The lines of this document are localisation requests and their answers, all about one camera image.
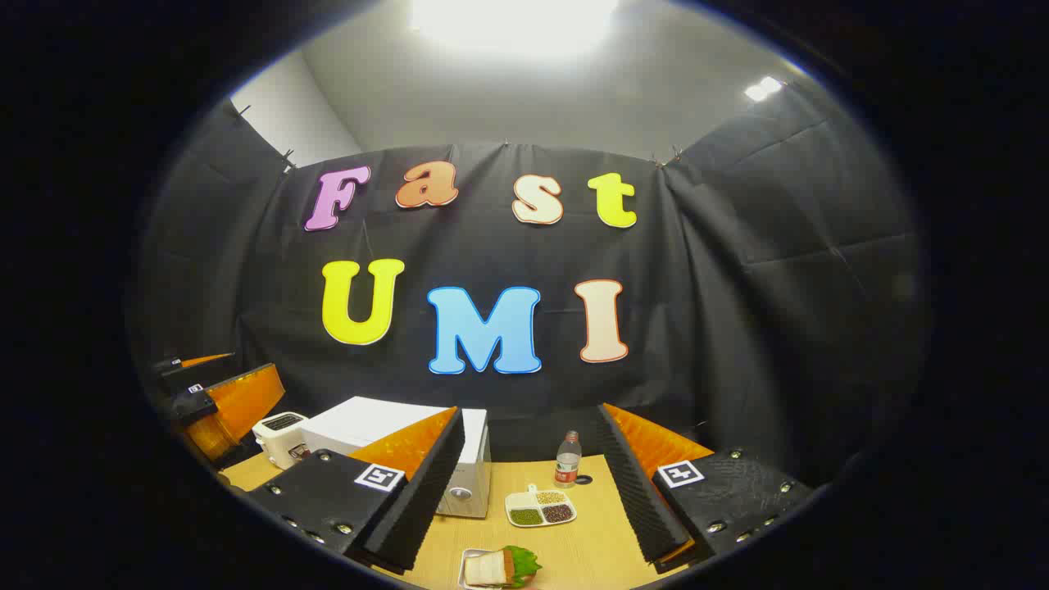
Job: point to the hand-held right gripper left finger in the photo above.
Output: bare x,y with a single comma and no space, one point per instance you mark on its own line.
418,508

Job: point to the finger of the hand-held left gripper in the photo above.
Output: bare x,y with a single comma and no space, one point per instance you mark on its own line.
205,360
246,401

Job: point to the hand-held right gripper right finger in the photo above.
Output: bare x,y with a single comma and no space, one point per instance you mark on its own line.
639,500

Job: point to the bread and lettuce sandwich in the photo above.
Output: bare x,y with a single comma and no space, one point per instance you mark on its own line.
492,567

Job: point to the white microwave oven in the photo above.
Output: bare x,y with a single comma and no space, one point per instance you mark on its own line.
361,426

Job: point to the white toaster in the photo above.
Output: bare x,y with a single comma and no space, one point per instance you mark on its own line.
274,438

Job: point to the white rectangular tray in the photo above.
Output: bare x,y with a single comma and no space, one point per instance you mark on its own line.
464,569

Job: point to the clear water bottle red label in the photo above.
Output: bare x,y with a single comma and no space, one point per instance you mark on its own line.
567,471

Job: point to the white divided dish with beans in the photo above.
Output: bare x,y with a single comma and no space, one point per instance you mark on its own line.
541,515

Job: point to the black backdrop cloth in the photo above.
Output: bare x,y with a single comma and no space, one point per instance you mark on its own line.
697,328

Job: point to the ceiling light panel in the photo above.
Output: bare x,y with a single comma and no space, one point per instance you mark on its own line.
512,20
762,88

